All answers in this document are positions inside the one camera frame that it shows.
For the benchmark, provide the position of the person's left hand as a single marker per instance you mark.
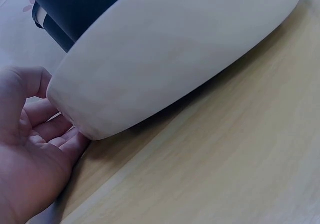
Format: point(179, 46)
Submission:
point(27, 164)

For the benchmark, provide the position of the person's left thumb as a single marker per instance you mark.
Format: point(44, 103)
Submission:
point(27, 80)

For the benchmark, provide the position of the white bowl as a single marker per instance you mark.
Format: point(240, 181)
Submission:
point(155, 58)

